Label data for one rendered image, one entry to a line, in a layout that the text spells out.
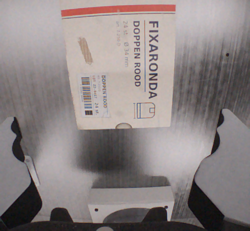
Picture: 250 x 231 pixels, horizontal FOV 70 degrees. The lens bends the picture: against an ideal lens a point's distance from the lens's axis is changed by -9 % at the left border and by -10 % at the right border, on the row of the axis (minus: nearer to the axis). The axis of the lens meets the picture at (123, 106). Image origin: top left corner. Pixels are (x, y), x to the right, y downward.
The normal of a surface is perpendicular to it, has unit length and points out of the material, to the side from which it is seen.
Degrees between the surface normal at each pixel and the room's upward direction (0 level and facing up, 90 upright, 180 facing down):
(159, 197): 90
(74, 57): 0
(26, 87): 0
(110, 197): 90
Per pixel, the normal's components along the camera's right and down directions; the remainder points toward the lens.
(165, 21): 0.00, 0.44
